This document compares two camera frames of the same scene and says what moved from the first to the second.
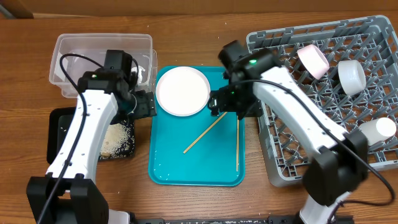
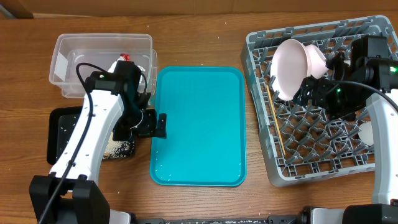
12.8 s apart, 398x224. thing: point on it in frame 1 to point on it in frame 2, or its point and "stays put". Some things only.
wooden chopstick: [237, 142] to [268, 93]
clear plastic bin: [94, 46] stays put
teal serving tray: [199, 150] stays put
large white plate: [183, 91] to [290, 68]
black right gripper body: [239, 98] to [328, 96]
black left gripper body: [145, 106] to [147, 127]
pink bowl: [314, 61] stays put
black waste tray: [119, 143] stays put
